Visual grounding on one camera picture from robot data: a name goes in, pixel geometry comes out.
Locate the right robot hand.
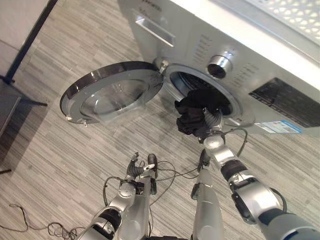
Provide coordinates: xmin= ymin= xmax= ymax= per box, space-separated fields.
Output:
xmin=203 ymin=107 xmax=225 ymax=133

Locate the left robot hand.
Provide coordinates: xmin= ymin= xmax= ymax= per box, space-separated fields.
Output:
xmin=125 ymin=151 xmax=158 ymax=180

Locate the black garment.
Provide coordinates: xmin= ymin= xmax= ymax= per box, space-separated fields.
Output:
xmin=174 ymin=88 xmax=231 ymax=138

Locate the washer door hinge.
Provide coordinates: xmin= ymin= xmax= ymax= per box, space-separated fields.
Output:
xmin=151 ymin=56 xmax=171 ymax=75

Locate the round glass washer door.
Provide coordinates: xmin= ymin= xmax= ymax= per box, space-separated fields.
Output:
xmin=59 ymin=61 xmax=165 ymax=126

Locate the white perforated laundry basket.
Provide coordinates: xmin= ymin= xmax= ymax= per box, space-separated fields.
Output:
xmin=245 ymin=0 xmax=320 ymax=47

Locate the chrome control knob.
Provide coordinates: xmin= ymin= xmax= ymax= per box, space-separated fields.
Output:
xmin=207 ymin=55 xmax=234 ymax=80

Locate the blue white energy label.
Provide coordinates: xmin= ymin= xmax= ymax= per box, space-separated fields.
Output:
xmin=254 ymin=119 xmax=304 ymax=136

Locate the black display panel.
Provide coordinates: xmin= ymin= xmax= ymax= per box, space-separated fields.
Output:
xmin=248 ymin=77 xmax=320 ymax=129

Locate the silver front-load washing machine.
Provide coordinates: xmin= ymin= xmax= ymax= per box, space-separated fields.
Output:
xmin=116 ymin=0 xmax=320 ymax=138

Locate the silver detergent drawer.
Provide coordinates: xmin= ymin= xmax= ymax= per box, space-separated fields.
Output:
xmin=134 ymin=12 xmax=176 ymax=48

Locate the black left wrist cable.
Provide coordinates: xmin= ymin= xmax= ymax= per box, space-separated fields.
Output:
xmin=103 ymin=175 xmax=126 ymax=209

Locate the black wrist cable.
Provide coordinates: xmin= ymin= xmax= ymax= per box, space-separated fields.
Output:
xmin=221 ymin=127 xmax=249 ymax=158
xmin=103 ymin=175 xmax=126 ymax=209

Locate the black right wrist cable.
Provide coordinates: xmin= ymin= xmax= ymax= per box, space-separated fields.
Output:
xmin=221 ymin=127 xmax=249 ymax=158

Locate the thin black cable between legs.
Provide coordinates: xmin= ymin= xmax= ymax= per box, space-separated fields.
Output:
xmin=154 ymin=160 xmax=201 ymax=181

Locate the thin black floor cable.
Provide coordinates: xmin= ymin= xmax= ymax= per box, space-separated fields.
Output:
xmin=8 ymin=203 xmax=86 ymax=240

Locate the black metal stand frame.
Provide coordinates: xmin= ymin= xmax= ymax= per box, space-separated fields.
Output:
xmin=0 ymin=0 xmax=59 ymax=107

